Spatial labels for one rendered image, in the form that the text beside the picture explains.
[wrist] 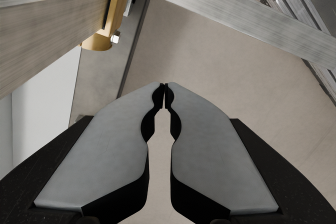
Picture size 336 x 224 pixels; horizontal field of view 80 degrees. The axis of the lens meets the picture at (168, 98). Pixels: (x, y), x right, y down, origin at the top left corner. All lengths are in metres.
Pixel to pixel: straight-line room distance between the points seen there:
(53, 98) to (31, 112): 0.08
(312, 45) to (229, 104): 1.03
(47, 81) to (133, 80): 0.69
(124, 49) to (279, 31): 0.22
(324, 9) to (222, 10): 0.80
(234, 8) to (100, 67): 0.24
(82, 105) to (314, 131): 1.45
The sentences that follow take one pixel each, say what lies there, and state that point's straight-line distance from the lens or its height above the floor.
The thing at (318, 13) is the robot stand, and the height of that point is 0.23.
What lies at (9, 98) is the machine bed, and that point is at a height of 0.63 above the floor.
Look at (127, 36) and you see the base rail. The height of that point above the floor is 0.70.
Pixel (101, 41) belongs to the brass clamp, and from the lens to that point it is 0.22.
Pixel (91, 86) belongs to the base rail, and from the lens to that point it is 0.39.
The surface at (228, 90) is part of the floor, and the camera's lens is 1.21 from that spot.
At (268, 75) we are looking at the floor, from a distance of 1.24.
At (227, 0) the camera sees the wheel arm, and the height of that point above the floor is 0.82.
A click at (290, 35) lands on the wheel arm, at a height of 0.82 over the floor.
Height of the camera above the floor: 1.03
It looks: 59 degrees down
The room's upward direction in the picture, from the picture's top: 178 degrees counter-clockwise
